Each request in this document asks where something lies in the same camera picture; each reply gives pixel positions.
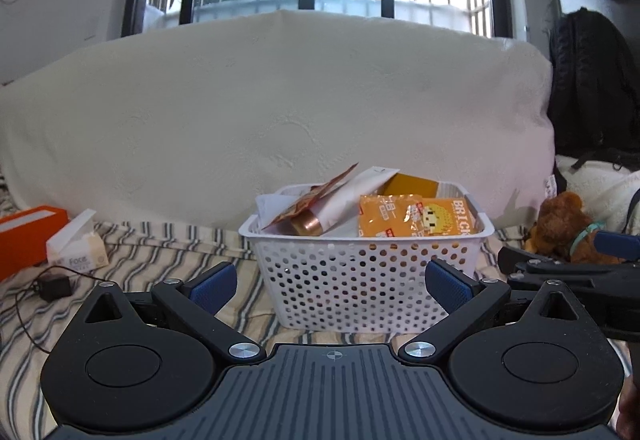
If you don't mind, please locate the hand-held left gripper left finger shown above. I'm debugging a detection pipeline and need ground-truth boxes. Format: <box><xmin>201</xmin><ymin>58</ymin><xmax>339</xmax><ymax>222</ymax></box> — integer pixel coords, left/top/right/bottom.
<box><xmin>75</xmin><ymin>263</ymin><xmax>267</xmax><ymax>364</ymax></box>

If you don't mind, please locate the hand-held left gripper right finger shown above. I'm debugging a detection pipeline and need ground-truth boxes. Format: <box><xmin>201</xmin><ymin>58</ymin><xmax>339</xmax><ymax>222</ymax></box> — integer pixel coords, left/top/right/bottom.
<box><xmin>398</xmin><ymin>257</ymin><xmax>593</xmax><ymax>364</ymax></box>

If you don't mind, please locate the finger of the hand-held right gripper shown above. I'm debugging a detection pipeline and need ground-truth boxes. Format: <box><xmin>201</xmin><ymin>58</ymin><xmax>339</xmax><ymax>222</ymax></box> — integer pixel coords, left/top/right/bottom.
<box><xmin>497</xmin><ymin>247</ymin><xmax>640</xmax><ymax>298</ymax></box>
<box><xmin>595</xmin><ymin>230</ymin><xmax>640</xmax><ymax>263</ymax></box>

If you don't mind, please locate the orange printed toy box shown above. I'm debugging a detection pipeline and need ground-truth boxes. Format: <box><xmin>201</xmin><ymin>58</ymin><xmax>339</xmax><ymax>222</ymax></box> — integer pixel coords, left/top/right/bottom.
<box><xmin>407</xmin><ymin>197</ymin><xmax>473</xmax><ymax>238</ymax></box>

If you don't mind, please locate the white perforated plastic basket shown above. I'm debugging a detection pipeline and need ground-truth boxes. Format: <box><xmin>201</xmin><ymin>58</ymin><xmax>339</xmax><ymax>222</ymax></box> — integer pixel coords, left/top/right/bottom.
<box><xmin>238</xmin><ymin>180</ymin><xmax>496</xmax><ymax>335</ymax></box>

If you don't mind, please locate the white tube with copper cap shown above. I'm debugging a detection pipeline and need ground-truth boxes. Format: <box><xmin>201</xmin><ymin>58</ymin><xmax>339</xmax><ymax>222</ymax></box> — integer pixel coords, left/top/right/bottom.
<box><xmin>292</xmin><ymin>167</ymin><xmax>402</xmax><ymax>237</ymax></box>

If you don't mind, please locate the person's right forearm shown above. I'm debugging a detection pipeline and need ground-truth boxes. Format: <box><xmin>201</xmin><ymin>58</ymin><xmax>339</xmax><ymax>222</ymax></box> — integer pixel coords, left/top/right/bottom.
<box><xmin>617</xmin><ymin>347</ymin><xmax>640</xmax><ymax>440</ymax></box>

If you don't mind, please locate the white fleece blanket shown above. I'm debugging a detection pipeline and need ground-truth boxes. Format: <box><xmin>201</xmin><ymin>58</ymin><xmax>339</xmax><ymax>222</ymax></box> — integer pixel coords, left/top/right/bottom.
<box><xmin>554</xmin><ymin>154</ymin><xmax>640</xmax><ymax>237</ymax></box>

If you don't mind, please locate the brown teddy bear teal collar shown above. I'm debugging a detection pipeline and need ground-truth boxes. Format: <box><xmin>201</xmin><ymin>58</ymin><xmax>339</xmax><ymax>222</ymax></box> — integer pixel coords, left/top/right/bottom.
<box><xmin>525</xmin><ymin>191</ymin><xmax>623</xmax><ymax>266</ymax></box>

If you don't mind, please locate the striped blanket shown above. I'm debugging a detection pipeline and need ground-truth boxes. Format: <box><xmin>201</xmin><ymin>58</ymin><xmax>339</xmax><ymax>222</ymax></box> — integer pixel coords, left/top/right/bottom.
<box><xmin>0</xmin><ymin>175</ymin><xmax>531</xmax><ymax>426</ymax></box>

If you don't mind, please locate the orange packet with white print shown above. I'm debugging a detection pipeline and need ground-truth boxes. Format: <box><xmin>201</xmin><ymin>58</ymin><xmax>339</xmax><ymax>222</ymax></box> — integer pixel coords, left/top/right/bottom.
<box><xmin>359</xmin><ymin>193</ymin><xmax>426</xmax><ymax>239</ymax></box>

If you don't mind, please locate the white paper packet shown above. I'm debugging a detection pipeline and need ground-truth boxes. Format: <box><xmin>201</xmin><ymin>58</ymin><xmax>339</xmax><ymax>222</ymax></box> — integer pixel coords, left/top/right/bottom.
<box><xmin>256</xmin><ymin>193</ymin><xmax>297</xmax><ymax>233</ymax></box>

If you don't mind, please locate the plain orange flat packet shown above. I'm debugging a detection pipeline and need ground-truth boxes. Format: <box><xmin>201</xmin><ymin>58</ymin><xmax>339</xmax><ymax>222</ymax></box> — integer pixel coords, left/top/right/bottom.
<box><xmin>377</xmin><ymin>173</ymin><xmax>438</xmax><ymax>198</ymax></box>

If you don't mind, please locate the red orange snack packet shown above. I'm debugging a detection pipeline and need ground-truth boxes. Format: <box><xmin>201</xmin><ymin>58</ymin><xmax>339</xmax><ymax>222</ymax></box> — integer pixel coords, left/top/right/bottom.
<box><xmin>261</xmin><ymin>163</ymin><xmax>360</xmax><ymax>228</ymax></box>

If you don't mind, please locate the white tissue pack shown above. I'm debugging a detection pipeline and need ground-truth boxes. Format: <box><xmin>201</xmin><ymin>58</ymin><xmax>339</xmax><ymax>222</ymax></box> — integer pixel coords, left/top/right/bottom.
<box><xmin>46</xmin><ymin>209</ymin><xmax>110</xmax><ymax>271</ymax></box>

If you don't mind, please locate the black power adapter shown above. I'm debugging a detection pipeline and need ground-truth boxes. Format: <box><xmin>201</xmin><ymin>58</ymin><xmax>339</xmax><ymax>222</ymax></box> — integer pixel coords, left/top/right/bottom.
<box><xmin>39</xmin><ymin>273</ymin><xmax>72</xmax><ymax>304</ymax></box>

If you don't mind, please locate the black backpack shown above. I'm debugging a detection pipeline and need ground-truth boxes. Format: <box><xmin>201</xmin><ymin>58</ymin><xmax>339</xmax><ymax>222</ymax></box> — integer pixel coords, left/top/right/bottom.
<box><xmin>547</xmin><ymin>8</ymin><xmax>640</xmax><ymax>171</ymax></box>

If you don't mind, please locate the large white pillow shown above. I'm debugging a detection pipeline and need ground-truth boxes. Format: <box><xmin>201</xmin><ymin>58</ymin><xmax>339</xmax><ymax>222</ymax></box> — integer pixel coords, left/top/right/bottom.
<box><xmin>0</xmin><ymin>9</ymin><xmax>557</xmax><ymax>233</ymax></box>

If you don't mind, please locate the orange tissue box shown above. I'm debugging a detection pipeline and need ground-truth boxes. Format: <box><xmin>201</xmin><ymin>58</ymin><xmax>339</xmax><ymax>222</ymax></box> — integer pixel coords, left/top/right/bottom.
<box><xmin>0</xmin><ymin>205</ymin><xmax>70</xmax><ymax>282</ymax></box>

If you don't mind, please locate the black charger with cable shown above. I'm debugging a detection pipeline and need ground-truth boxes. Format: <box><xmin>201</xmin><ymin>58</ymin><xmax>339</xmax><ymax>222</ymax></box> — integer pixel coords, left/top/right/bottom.
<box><xmin>14</xmin><ymin>277</ymin><xmax>118</xmax><ymax>356</ymax></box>

